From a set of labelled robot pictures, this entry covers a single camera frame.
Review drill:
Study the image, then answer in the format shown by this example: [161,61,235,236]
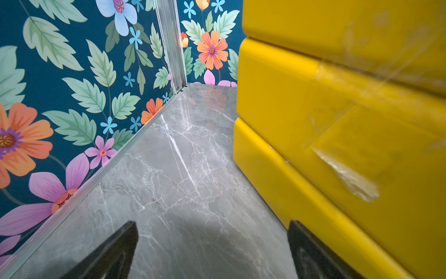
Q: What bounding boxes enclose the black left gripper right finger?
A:
[287,220,362,279]

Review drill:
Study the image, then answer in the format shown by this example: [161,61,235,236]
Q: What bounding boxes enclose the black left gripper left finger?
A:
[61,221,139,279]

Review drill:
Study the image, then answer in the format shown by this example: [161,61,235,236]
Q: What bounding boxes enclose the yellow drawer cabinet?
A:
[233,1,446,279]

